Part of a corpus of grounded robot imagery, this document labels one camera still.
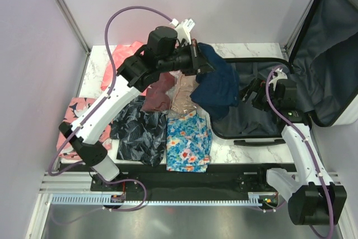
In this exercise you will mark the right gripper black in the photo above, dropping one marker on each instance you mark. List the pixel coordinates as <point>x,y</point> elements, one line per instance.
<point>258,86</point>

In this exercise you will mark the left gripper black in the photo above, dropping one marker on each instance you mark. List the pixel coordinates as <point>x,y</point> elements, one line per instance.
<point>200,64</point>

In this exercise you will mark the navy blue garment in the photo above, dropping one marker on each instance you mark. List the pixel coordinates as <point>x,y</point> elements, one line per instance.
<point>218,90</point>

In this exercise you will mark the beige bra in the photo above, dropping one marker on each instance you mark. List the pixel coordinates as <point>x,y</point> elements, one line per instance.
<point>181,101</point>

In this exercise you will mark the maroon garment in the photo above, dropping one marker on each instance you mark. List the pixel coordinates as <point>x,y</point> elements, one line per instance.
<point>156,99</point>

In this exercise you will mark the blue floral garment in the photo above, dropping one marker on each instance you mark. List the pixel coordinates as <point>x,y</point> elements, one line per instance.
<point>188,145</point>

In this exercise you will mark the white suitcase with dark lining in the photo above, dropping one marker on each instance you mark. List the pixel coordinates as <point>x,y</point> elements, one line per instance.
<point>323,63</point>

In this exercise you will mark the coral pink tie-dye garment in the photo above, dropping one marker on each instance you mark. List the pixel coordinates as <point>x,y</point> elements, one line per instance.
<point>120,53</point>

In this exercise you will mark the black leaf print garment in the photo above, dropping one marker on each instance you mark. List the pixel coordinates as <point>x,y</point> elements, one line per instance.
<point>141,134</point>

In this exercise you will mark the pink navy floral garment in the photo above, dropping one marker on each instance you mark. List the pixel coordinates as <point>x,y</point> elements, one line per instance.
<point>77,107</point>

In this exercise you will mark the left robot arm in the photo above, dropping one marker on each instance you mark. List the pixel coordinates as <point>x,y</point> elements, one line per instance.
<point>166,50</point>

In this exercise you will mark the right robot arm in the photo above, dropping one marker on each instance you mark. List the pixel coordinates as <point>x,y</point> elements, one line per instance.
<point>313,198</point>

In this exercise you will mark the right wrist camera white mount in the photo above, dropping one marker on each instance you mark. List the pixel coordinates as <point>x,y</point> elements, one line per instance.
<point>279,76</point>

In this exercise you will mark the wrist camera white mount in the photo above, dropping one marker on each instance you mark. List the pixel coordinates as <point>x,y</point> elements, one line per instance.
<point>279,76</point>
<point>183,29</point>

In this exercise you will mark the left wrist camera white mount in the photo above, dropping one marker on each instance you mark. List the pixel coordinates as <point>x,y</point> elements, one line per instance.
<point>183,29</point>

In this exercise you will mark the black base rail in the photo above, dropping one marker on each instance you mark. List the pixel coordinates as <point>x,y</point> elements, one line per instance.
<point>219,182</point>

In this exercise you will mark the right aluminium frame post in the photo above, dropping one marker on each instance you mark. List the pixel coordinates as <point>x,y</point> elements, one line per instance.
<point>288,46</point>

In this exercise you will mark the aluminium frame post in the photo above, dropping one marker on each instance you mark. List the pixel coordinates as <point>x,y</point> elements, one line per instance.
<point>288,46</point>
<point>62,5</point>

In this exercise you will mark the left aluminium frame post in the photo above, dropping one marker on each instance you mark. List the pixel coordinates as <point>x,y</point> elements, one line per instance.
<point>62,5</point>

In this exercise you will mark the light blue cable duct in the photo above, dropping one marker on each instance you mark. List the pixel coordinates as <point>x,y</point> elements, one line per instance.
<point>250,200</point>

